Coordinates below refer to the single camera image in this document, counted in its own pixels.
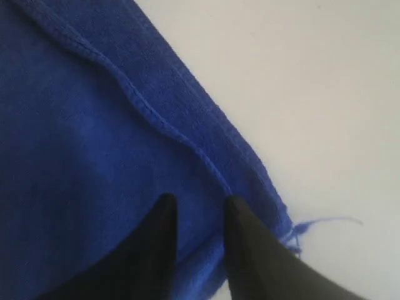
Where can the blue microfiber towel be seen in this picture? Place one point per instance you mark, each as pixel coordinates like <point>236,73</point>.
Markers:
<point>99,118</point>

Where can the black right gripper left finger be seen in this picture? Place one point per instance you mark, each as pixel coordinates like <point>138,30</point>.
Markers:
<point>141,266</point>

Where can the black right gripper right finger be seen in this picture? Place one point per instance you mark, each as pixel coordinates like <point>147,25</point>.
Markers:
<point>258,266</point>

